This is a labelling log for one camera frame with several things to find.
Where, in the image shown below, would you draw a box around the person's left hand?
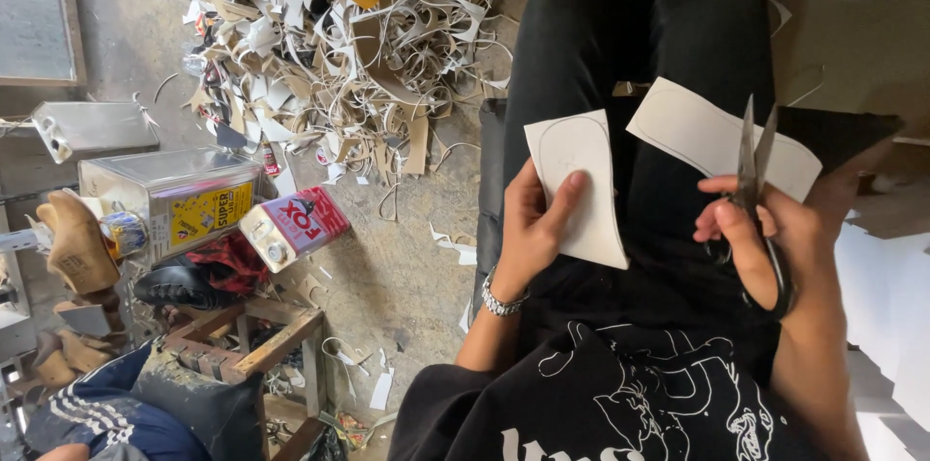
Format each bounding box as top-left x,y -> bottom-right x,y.
492,158 -> 591,304

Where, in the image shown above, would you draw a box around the person's right hand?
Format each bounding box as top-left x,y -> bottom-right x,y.
694,175 -> 826,321

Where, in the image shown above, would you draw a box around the black handled metal scissors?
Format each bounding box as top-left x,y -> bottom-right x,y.
703,94 -> 796,322

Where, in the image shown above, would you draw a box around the white sheet piece with outline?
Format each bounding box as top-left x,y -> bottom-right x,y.
524,109 -> 630,271

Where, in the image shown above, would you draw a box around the large white sheet piece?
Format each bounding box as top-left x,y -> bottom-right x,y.
626,77 -> 823,203

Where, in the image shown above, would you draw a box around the black sheet material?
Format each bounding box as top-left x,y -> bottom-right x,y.
775,105 -> 904,175

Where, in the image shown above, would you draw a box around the stack of white sheets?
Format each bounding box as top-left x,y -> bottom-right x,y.
834,225 -> 930,461

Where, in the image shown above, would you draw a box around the person's black trousers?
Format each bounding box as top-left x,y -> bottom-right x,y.
501,0 -> 782,375

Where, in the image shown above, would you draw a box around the person's black printed shirt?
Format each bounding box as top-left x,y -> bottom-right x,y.
387,322 -> 829,461

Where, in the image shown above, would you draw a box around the black seat cushion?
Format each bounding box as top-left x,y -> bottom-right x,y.
472,98 -> 511,320

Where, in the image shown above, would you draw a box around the heap of leather offcut scraps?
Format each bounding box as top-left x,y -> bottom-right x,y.
178,0 -> 535,222

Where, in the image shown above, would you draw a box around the red and white tin can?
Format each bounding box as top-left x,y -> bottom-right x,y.
238,186 -> 353,275

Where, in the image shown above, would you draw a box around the worn wooden stool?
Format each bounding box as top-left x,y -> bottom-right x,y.
161,297 -> 329,461

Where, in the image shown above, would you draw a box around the red and black cloth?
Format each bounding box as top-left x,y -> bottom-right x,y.
183,230 -> 271,296

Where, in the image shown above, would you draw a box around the large tin can yellow label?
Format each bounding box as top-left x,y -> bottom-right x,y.
77,149 -> 264,266

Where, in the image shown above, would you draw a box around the black leather shoe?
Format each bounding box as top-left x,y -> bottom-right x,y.
133,265 -> 244,311

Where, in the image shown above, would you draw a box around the black dirty cushion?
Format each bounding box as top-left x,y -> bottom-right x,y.
129,346 -> 267,461

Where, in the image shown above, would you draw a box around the small printed round tin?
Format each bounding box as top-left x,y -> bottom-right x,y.
100,210 -> 151,260

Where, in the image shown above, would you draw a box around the plain silver tin can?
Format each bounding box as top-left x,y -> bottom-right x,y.
31,101 -> 161,165

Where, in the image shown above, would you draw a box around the pile of wooden shoe lasts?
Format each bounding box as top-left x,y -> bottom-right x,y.
31,329 -> 113,391

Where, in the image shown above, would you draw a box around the metal framed glass panel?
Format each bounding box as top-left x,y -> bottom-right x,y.
0,0 -> 88,89

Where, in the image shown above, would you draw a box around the silver metal wrist bracelet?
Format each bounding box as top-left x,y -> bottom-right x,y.
481,266 -> 531,318

